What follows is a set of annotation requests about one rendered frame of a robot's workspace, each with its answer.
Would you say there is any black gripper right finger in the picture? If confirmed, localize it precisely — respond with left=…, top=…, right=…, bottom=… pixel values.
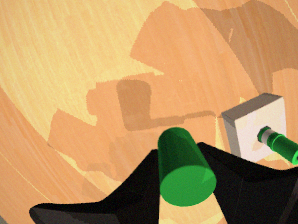
left=197, top=143, right=298, bottom=224

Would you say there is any beige block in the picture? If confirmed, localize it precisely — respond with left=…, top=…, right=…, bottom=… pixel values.
left=222, top=92, right=287, bottom=163

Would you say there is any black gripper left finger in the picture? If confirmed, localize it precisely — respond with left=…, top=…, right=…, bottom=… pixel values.
left=29, top=149, right=161, bottom=224

